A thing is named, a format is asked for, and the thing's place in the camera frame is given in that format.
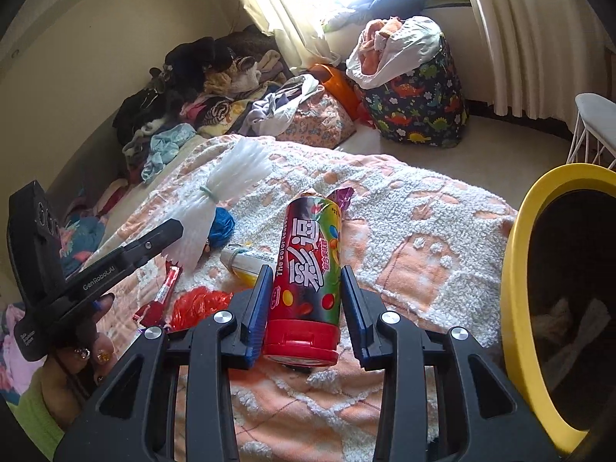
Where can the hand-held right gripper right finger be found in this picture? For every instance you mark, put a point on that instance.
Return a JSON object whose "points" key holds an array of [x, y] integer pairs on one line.
{"points": [[356, 313]]}

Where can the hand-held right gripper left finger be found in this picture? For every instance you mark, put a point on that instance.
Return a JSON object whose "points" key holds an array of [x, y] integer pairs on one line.
{"points": [[257, 310]]}

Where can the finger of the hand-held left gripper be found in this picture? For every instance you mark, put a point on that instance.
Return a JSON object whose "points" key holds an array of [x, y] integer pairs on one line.
{"points": [[156, 238]]}

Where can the white yellow snack packet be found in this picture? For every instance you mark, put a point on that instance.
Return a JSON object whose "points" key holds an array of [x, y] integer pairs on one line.
{"points": [[243, 264]]}

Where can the red candy can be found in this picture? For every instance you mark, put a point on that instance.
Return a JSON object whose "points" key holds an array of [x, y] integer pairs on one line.
{"points": [[303, 293]]}

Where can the yellow bin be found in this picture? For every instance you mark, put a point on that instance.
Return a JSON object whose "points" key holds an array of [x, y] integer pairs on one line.
{"points": [[517, 274]]}

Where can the person's left forearm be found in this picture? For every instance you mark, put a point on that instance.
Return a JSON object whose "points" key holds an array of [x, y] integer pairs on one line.
{"points": [[33, 409]]}

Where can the person's left hand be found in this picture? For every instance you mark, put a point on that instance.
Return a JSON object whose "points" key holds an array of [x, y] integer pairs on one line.
{"points": [[79, 341]]}

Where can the teal floral pillow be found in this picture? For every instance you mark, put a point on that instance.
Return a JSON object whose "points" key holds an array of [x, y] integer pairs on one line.
{"points": [[84, 245]]}

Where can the red white candy wrapper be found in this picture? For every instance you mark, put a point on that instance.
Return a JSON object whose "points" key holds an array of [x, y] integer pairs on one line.
{"points": [[169, 284]]}

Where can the red plastic bag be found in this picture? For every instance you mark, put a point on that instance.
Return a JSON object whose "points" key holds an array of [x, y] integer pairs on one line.
{"points": [[199, 305]]}

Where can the blue plastic bag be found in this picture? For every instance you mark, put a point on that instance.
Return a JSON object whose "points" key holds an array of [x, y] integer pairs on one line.
{"points": [[222, 225]]}

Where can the clear white plastic bags bundle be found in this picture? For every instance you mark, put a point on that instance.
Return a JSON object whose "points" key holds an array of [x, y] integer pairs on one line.
{"points": [[226, 183]]}

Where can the light blue garment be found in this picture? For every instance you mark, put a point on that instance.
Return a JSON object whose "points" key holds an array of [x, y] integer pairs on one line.
{"points": [[168, 147]]}

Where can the orange white tufted blanket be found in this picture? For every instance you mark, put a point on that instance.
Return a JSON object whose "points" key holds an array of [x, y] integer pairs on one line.
{"points": [[423, 231]]}

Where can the purple yellow snack wrapper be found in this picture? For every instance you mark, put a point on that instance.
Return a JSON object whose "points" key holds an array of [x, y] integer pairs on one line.
{"points": [[340, 198]]}

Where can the black jacket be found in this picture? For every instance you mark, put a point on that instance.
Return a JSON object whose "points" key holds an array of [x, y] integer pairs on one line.
{"points": [[139, 110]]}

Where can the patterned pink black cloth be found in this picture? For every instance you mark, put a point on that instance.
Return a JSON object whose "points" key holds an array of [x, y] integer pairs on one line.
{"points": [[216, 115]]}

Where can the white grey garment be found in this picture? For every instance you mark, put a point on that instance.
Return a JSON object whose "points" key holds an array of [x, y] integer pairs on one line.
{"points": [[274, 106]]}

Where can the beige clothes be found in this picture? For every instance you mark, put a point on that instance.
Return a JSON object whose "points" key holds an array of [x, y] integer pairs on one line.
{"points": [[236, 77]]}

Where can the black fluffy clothes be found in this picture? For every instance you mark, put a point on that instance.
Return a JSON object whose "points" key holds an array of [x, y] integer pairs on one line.
{"points": [[197, 60]]}

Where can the pink floral cushion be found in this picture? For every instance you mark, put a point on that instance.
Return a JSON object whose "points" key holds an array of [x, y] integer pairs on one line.
{"points": [[317, 120]]}

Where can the dinosaur print laundry basket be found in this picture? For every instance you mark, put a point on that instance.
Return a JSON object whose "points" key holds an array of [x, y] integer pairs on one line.
{"points": [[423, 106]]}

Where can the orange bag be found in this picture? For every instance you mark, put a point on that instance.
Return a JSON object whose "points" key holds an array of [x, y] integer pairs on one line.
{"points": [[341, 86]]}

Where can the cream curtain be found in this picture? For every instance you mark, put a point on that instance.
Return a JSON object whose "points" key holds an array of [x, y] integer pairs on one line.
{"points": [[288, 5], [529, 33]]}

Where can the orange pink cloth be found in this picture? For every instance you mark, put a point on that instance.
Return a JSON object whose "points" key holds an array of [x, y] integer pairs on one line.
{"points": [[375, 41]]}

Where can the white plastic bag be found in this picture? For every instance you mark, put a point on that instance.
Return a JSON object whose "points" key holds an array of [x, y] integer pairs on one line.
{"points": [[414, 38]]}

